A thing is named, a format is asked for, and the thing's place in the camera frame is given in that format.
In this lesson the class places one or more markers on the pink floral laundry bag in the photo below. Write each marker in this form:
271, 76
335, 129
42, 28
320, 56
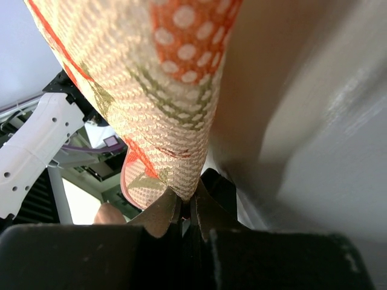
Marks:
152, 69

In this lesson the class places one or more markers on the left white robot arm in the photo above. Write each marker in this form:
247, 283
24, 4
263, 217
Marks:
62, 110

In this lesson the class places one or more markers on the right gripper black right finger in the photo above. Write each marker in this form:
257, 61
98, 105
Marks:
208, 215

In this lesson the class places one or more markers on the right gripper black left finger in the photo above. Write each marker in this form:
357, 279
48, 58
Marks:
160, 215

